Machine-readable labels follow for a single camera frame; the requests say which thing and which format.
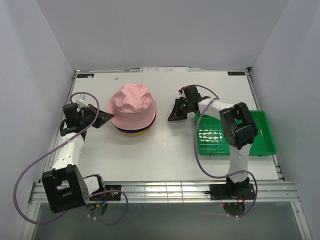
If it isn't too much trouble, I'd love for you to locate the paper label strip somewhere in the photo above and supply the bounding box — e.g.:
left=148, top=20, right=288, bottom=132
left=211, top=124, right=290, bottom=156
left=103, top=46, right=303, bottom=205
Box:
left=140, top=66, right=189, bottom=73

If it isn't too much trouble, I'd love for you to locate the blue beanie hat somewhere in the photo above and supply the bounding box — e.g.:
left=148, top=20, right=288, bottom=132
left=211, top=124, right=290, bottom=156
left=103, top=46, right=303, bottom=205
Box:
left=111, top=114, right=157, bottom=131

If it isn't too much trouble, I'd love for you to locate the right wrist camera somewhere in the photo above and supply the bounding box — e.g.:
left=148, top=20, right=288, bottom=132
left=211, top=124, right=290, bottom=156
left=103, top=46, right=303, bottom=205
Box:
left=178, top=87, right=186, bottom=99

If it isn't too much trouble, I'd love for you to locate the aluminium front rail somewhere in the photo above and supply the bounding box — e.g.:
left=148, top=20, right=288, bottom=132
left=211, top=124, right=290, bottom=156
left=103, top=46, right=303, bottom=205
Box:
left=27, top=181, right=301, bottom=205

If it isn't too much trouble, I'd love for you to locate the yellow bucket hat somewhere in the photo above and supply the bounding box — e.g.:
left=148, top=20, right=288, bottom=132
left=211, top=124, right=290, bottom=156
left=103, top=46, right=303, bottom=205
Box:
left=119, top=129, right=149, bottom=136

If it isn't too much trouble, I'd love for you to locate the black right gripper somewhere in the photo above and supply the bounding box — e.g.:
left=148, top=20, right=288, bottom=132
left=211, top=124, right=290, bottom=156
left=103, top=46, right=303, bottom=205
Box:
left=167, top=98, right=192, bottom=122

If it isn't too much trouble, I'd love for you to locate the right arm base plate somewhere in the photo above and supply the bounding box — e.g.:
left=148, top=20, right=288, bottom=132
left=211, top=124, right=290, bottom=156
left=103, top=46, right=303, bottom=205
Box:
left=204, top=183, right=256, bottom=200

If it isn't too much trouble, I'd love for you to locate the pink hat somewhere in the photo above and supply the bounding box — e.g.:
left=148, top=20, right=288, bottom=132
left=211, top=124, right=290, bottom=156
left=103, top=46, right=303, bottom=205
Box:
left=107, top=83, right=157, bottom=118

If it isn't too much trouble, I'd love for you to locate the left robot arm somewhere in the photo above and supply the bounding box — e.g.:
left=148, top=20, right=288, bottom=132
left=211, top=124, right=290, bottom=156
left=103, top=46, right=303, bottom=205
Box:
left=41, top=102, right=114, bottom=214

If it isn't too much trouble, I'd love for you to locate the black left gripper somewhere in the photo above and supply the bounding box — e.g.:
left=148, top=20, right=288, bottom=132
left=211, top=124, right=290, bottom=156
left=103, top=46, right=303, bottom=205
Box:
left=79, top=104, right=114, bottom=129

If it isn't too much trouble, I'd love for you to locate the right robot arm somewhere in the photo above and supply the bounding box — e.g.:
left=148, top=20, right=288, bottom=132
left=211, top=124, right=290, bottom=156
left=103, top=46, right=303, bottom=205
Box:
left=167, top=84, right=258, bottom=199

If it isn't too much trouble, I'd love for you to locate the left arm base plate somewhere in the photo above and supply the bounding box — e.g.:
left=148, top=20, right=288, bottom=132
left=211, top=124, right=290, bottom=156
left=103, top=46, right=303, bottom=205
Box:
left=89, top=184, right=122, bottom=202

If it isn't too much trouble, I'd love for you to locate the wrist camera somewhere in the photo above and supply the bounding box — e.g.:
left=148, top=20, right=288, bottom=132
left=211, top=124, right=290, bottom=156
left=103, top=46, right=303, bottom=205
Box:
left=178, top=87, right=186, bottom=99
left=76, top=94, right=89, bottom=110

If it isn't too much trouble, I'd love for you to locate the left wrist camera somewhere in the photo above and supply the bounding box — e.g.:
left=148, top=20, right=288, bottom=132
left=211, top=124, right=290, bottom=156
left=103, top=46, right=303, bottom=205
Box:
left=76, top=94, right=89, bottom=110

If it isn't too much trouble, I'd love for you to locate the green plastic tray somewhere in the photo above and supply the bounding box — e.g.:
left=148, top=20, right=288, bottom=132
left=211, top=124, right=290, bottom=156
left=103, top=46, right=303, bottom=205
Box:
left=197, top=110, right=277, bottom=157

